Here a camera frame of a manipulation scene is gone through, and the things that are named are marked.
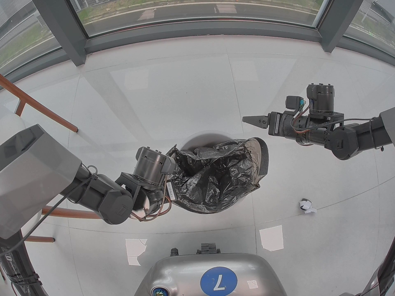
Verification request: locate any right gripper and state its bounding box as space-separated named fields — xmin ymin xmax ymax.
xmin=267 ymin=111 xmax=299 ymax=141

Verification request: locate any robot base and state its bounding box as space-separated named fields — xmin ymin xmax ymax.
xmin=134 ymin=242 xmax=286 ymax=296

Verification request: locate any black plastic bag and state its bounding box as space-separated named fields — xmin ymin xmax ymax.
xmin=165 ymin=137 xmax=270 ymax=216

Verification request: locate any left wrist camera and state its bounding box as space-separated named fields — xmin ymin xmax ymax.
xmin=159 ymin=155 xmax=177 ymax=180

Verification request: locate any grey trash bin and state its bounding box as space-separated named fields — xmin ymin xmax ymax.
xmin=180 ymin=130 xmax=239 ymax=153

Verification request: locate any window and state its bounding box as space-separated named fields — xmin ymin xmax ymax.
xmin=0 ymin=0 xmax=395 ymax=77

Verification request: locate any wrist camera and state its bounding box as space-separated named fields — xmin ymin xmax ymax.
xmin=159 ymin=155 xmax=177 ymax=180
xmin=285 ymin=95 xmax=307 ymax=112

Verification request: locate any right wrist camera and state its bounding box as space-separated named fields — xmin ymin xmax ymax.
xmin=285 ymin=95 xmax=307 ymax=112

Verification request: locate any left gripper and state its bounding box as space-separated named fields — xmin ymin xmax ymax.
xmin=137 ymin=178 xmax=178 ymax=216

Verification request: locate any crumpled white paper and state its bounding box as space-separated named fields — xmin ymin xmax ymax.
xmin=298 ymin=198 xmax=318 ymax=216

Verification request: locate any white wooden chair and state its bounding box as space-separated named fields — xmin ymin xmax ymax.
xmin=0 ymin=74 xmax=101 ymax=245

